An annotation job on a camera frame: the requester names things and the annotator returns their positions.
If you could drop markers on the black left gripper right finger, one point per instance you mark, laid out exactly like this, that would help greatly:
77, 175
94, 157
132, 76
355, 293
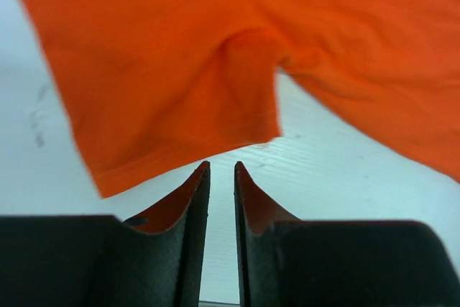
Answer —
286, 261

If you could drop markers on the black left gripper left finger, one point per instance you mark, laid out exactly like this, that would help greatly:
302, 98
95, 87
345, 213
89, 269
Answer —
154, 258

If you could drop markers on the orange t shirt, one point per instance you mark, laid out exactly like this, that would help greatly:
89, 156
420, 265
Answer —
152, 85

